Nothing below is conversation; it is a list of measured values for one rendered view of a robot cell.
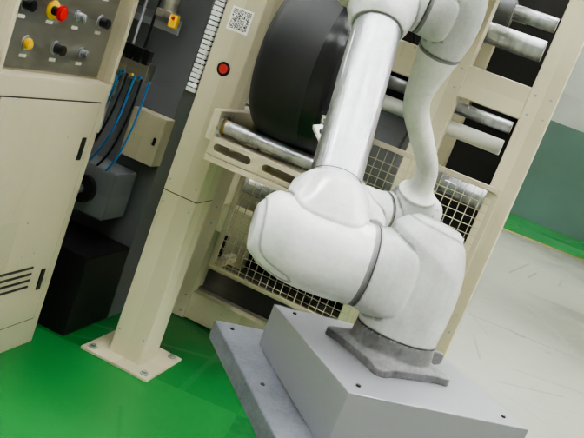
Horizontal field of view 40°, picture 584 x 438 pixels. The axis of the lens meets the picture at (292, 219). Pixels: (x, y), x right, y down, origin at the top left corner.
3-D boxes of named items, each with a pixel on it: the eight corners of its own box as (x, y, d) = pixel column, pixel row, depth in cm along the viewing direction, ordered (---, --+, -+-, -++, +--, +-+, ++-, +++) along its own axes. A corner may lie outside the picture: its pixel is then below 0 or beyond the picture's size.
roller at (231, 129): (222, 120, 247) (228, 117, 251) (218, 133, 249) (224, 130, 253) (322, 162, 239) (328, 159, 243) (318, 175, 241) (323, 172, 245)
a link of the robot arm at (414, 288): (447, 360, 140) (495, 245, 137) (351, 327, 138) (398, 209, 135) (427, 330, 156) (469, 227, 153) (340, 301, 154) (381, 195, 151)
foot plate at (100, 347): (80, 348, 273) (82, 342, 273) (120, 329, 299) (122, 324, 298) (145, 382, 267) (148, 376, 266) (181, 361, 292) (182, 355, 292)
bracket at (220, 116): (203, 137, 246) (214, 107, 244) (249, 136, 284) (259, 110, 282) (213, 141, 246) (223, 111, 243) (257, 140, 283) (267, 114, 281)
